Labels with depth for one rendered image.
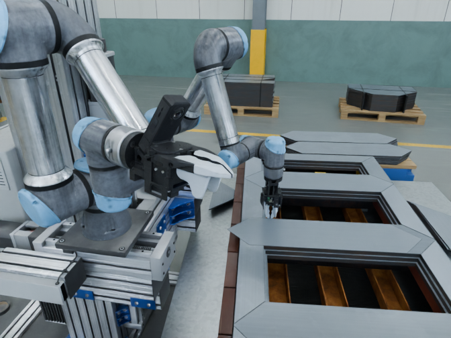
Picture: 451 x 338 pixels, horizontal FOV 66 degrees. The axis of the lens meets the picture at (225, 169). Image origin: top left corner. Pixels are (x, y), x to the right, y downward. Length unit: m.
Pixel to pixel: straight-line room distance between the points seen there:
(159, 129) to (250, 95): 5.04
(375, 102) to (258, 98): 1.77
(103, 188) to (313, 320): 0.69
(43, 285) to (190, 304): 0.51
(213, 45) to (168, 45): 7.47
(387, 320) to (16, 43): 1.15
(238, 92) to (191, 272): 4.38
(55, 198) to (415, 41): 8.05
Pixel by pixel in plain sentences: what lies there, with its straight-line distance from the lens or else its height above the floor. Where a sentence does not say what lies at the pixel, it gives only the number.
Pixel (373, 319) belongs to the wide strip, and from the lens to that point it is 1.15.
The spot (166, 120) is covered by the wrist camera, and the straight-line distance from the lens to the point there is 0.56.
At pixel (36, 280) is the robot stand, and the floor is 0.95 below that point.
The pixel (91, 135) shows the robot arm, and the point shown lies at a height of 1.46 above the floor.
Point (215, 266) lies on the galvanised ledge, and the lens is 1.50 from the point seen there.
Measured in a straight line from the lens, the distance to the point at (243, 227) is 1.40.
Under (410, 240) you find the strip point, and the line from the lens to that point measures 1.51.
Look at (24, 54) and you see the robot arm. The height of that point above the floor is 1.58.
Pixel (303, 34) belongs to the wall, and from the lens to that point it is 8.14.
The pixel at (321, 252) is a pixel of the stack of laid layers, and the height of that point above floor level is 0.85.
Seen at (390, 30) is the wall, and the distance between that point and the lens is 8.36.
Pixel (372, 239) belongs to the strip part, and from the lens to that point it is 1.45.
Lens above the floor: 1.68
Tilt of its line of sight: 26 degrees down
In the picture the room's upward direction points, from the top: straight up
